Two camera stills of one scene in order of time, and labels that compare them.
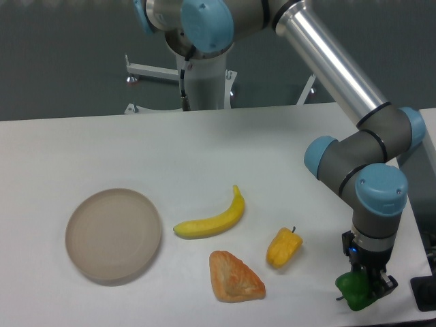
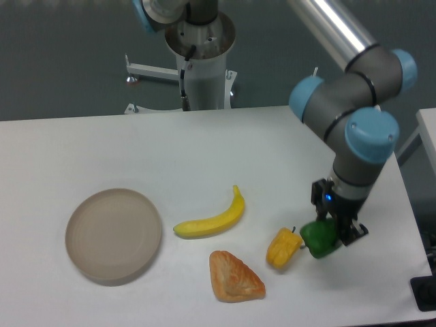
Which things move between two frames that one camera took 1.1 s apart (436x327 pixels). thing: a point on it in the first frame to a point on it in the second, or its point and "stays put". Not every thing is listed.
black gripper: (360, 258) to (345, 210)
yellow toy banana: (200, 228) stays put
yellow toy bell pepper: (282, 248) stays put
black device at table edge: (424, 289) stays put
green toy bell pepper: (355, 287) to (319, 237)
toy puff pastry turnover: (232, 280) stays put
